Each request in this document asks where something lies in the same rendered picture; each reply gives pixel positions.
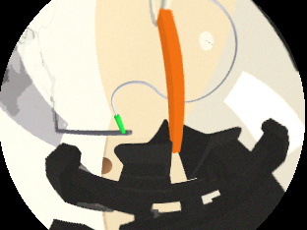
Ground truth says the orange handle with grey loop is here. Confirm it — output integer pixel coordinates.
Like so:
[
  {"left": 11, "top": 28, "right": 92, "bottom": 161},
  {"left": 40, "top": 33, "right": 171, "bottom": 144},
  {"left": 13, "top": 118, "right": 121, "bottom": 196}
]
[{"left": 150, "top": 0, "right": 185, "bottom": 153}]

